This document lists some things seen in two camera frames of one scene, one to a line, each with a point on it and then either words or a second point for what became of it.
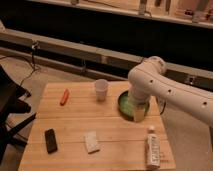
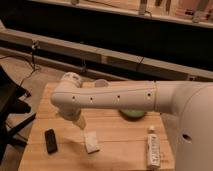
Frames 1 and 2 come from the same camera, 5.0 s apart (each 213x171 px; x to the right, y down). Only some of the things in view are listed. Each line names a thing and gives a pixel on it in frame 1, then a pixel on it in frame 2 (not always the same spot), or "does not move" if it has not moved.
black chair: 10,92 does not move
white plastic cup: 101,86 does not move
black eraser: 51,142 does not move
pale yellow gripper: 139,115 → 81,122
